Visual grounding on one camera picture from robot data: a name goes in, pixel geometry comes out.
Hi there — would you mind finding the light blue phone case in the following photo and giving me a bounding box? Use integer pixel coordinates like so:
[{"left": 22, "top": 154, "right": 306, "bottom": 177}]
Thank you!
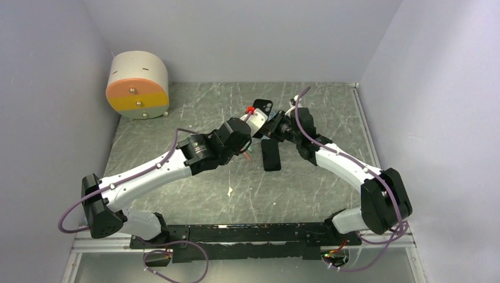
[{"left": 267, "top": 111, "right": 284, "bottom": 121}]

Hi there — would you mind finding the black phone case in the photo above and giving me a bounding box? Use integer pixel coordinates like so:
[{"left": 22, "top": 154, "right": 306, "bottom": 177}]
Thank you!
[{"left": 252, "top": 99, "right": 273, "bottom": 117}]

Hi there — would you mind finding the purple cable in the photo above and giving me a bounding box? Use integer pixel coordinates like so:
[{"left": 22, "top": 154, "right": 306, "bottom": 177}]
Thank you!
[
  {"left": 322, "top": 216, "right": 409, "bottom": 273},
  {"left": 142, "top": 240, "right": 210, "bottom": 283}
]

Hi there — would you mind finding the orange pen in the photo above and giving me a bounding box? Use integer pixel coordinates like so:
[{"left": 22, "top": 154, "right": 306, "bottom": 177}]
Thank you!
[{"left": 242, "top": 152, "right": 252, "bottom": 162}]

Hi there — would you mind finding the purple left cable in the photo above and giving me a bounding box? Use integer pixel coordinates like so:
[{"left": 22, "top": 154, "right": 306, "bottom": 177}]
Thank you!
[{"left": 142, "top": 240, "right": 210, "bottom": 283}]

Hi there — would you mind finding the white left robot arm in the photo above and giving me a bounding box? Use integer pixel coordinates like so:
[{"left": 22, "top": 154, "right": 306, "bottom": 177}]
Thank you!
[{"left": 82, "top": 114, "right": 253, "bottom": 248}]

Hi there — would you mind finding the aluminium frame rail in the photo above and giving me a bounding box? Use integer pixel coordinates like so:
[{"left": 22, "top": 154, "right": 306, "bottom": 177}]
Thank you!
[{"left": 348, "top": 83, "right": 409, "bottom": 245}]

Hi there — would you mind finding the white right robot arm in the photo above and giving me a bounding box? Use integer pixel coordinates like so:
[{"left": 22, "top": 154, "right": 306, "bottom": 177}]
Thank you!
[{"left": 242, "top": 107, "right": 413, "bottom": 245}]

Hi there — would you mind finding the phone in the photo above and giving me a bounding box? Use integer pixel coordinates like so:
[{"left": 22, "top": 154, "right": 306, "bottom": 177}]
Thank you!
[{"left": 261, "top": 139, "right": 281, "bottom": 172}]

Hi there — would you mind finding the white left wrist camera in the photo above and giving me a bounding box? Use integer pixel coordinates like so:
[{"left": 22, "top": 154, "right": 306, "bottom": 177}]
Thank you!
[{"left": 240, "top": 106, "right": 268, "bottom": 137}]

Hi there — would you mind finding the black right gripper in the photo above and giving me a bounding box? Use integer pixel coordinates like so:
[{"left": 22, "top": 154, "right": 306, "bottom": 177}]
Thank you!
[{"left": 259, "top": 110, "right": 302, "bottom": 144}]

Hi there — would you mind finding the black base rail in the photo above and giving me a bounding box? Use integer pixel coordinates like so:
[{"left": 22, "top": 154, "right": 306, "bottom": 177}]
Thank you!
[{"left": 130, "top": 221, "right": 361, "bottom": 263}]

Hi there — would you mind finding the round drawer cabinet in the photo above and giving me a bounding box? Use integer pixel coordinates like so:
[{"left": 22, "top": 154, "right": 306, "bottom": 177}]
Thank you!
[{"left": 106, "top": 51, "right": 170, "bottom": 120}]

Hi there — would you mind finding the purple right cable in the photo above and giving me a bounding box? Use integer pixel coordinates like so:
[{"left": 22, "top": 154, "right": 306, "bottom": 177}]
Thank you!
[{"left": 322, "top": 216, "right": 409, "bottom": 273}]

